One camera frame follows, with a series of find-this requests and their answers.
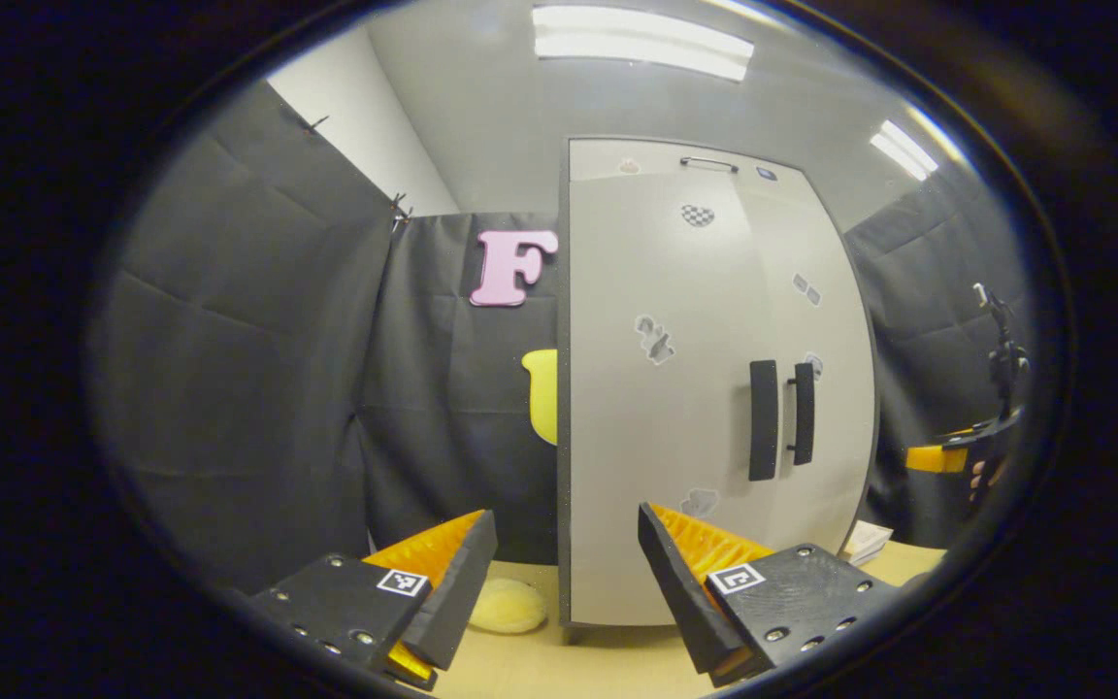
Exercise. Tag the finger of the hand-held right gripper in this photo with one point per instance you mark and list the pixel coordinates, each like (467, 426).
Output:
(937, 458)

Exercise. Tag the grey cabinet door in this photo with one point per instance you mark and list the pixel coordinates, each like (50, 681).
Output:
(637, 437)
(836, 437)

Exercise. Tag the grey cabinet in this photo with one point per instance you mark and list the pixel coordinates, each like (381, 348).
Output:
(562, 437)

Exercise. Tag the grey cabinet drawer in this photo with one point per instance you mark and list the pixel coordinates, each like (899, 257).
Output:
(608, 157)

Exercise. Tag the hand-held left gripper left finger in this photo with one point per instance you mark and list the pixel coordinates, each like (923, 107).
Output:
(452, 602)

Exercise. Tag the black backdrop cloth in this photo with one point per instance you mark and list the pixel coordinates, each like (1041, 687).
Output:
(229, 388)
(443, 437)
(918, 320)

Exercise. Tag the white cardboard box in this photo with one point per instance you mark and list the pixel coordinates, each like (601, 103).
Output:
(867, 542)

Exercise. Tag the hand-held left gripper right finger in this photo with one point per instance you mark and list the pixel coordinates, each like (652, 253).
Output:
(680, 602)

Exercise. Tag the long ceiling light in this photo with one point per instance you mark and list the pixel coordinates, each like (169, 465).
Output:
(904, 149)
(641, 41)

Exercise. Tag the pale yellow sponge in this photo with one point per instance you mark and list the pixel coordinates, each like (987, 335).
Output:
(509, 604)

